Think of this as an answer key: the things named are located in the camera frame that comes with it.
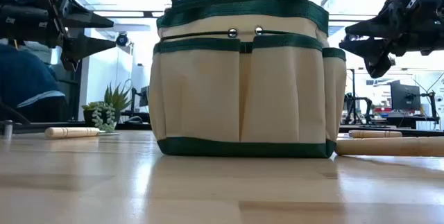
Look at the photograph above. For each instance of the potted green succulent plant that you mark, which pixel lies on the potted green succulent plant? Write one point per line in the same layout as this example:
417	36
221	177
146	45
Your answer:
100	116

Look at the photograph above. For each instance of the dark background desk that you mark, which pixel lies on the dark background desk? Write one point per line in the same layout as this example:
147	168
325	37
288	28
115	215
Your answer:
409	120

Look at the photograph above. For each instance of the black background rig frame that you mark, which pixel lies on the black background rig frame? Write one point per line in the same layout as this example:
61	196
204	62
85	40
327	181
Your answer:
353	82

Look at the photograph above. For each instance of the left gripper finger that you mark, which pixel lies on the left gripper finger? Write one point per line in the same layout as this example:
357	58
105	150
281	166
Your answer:
79	47
83	21

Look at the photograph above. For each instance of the black background robot arm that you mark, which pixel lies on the black background robot arm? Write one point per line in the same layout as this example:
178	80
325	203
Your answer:
355	107

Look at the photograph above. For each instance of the large black monitor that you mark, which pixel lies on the large black monitor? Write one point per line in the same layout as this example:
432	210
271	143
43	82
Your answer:
404	97

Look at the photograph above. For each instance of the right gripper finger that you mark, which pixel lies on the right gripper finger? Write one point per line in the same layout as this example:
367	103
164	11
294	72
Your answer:
376	55
374	28

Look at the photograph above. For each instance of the beige green-trimmed gardening bag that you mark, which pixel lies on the beige green-trimmed gardening bag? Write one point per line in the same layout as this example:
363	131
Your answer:
208	95

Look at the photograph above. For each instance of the small black monitor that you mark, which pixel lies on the small black monitor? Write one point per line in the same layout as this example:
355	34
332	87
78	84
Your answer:
144	96

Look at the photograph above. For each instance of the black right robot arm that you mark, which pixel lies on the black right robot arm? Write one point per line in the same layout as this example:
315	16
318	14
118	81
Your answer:
437	33

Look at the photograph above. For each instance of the round black ceiling spotlight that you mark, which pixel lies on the round black ceiling spotlight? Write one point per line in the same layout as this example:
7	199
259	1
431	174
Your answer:
121	39

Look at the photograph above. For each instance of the ceiling light rail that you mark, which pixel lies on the ceiling light rail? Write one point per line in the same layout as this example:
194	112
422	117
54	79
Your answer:
132	14

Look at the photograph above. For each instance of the person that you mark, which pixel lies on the person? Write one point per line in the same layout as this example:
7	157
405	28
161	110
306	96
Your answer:
27	78

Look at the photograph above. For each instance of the black table frame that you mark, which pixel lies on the black table frame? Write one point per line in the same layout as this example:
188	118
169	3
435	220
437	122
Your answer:
138	126

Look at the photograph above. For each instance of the silver metal post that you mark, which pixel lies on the silver metal post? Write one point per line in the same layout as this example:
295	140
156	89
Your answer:
7	128

